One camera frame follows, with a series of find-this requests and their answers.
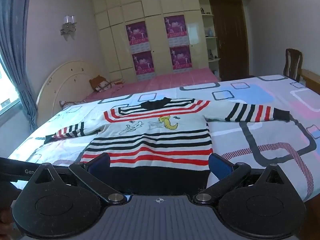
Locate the striped knit sweater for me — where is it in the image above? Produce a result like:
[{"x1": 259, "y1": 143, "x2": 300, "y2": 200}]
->
[{"x1": 45, "y1": 98, "x2": 290, "y2": 196}]

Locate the patterned white bed sheet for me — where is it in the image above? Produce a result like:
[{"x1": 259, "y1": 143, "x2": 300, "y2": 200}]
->
[{"x1": 10, "y1": 75, "x2": 319, "y2": 200}]

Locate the flat patterned pillow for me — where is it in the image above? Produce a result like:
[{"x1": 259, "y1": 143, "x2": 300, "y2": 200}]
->
[{"x1": 59, "y1": 100, "x2": 86, "y2": 109}]

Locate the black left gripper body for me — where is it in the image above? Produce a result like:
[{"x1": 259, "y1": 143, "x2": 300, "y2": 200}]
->
[{"x1": 1, "y1": 158, "x2": 61, "y2": 184}]

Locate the orange fox pillow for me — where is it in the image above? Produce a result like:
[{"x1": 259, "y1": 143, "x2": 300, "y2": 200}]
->
[{"x1": 89, "y1": 75, "x2": 125, "y2": 92}]

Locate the cream rounded headboard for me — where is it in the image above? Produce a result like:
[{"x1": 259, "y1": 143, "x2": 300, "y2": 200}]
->
[{"x1": 36, "y1": 61, "x2": 100, "y2": 126}]

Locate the pink bed cover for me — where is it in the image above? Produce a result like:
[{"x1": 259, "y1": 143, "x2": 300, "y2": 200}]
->
[{"x1": 84, "y1": 68, "x2": 219, "y2": 102}]

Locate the window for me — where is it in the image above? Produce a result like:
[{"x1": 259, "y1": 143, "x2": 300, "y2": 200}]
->
[{"x1": 0, "y1": 63, "x2": 20, "y2": 114}]

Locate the corner open shelf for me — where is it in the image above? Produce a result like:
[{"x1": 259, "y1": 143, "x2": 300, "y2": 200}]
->
[{"x1": 199, "y1": 0, "x2": 221, "y2": 80}]

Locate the lower left purple poster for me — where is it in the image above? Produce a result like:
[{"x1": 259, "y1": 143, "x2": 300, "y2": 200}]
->
[{"x1": 132, "y1": 51, "x2": 156, "y2": 81}]

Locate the purple poster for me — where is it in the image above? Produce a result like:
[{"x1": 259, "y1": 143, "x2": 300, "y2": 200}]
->
[
  {"x1": 126, "y1": 21, "x2": 150, "y2": 54},
  {"x1": 132, "y1": 51, "x2": 156, "y2": 81},
  {"x1": 164, "y1": 15, "x2": 189, "y2": 48},
  {"x1": 170, "y1": 46, "x2": 193, "y2": 73}
]

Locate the wooden bed footboard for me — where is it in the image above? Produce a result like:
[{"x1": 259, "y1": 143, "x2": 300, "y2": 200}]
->
[{"x1": 300, "y1": 69, "x2": 320, "y2": 94}]

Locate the lower right purple poster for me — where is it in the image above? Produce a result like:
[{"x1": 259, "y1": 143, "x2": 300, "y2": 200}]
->
[{"x1": 170, "y1": 46, "x2": 193, "y2": 73}]

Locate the wooden chair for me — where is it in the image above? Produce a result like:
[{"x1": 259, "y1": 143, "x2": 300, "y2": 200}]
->
[{"x1": 283, "y1": 48, "x2": 303, "y2": 82}]

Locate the upper left purple poster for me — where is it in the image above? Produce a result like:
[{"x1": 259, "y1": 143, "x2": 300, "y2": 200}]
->
[{"x1": 126, "y1": 21, "x2": 150, "y2": 54}]

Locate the upper right purple poster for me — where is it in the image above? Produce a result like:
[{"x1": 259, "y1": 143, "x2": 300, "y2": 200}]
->
[{"x1": 164, "y1": 15, "x2": 189, "y2": 48}]

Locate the cream wardrobe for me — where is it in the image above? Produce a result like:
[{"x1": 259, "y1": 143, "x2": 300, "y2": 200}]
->
[{"x1": 90, "y1": 0, "x2": 254, "y2": 82}]

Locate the dark brown door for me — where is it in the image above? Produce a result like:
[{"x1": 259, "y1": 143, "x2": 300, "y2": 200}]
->
[{"x1": 209, "y1": 0, "x2": 249, "y2": 81}]

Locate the blue curtain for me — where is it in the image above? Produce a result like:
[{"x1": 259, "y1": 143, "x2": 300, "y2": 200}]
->
[{"x1": 1, "y1": 0, "x2": 37, "y2": 132}]

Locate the wall lamp sconce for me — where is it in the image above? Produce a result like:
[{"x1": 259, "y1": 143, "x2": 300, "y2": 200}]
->
[{"x1": 60, "y1": 15, "x2": 76, "y2": 41}]

